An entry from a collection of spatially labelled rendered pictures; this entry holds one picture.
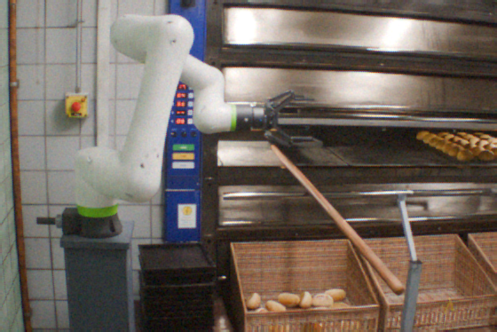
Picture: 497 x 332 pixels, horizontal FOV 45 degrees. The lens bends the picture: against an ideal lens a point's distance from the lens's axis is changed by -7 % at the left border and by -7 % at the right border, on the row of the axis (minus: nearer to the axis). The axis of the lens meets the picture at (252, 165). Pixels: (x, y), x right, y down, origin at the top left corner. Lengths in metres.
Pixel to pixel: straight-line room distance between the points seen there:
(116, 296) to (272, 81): 1.27
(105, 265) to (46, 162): 1.01
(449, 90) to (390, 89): 0.30
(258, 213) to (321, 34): 0.83
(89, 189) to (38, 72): 1.01
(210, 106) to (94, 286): 0.71
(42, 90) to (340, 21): 1.31
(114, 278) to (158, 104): 0.52
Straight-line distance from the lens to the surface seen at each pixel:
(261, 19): 2.74
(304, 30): 2.76
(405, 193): 2.60
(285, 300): 2.84
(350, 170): 2.90
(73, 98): 2.65
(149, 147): 1.71
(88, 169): 1.80
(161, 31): 1.75
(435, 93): 3.00
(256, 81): 2.74
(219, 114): 2.13
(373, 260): 1.76
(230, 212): 2.83
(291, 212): 2.87
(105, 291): 1.90
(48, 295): 2.99
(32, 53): 2.73
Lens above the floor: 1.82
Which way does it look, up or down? 13 degrees down
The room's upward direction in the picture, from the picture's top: 2 degrees clockwise
